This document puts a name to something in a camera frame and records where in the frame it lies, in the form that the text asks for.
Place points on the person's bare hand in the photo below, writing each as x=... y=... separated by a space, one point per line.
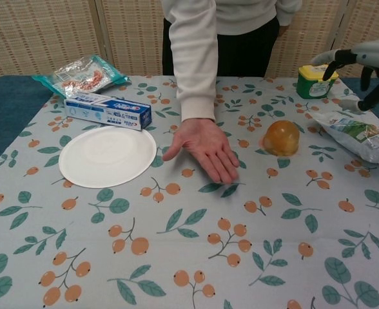
x=209 y=145

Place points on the robot right five-finger hand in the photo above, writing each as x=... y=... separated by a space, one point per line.
x=374 y=54

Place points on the person's white-sleeved forearm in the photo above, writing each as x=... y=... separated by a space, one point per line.
x=196 y=64

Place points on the yellow-lid green container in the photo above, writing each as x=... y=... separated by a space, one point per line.
x=312 y=85

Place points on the silver green snack bag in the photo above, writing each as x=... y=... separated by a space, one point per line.
x=357 y=135

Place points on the floral fruit-print tablecloth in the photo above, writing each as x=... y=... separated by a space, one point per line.
x=189 y=241

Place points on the white paper plate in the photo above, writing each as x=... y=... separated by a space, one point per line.
x=107 y=156

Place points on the blue white toothpaste box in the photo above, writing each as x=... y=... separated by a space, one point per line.
x=109 y=111

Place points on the person's torso in white sweater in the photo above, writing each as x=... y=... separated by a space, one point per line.
x=247 y=19

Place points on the teal clear snack bag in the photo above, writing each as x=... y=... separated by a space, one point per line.
x=83 y=77

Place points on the woven folding screen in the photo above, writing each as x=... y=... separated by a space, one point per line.
x=47 y=35

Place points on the blue table cover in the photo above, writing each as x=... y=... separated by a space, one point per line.
x=9 y=109

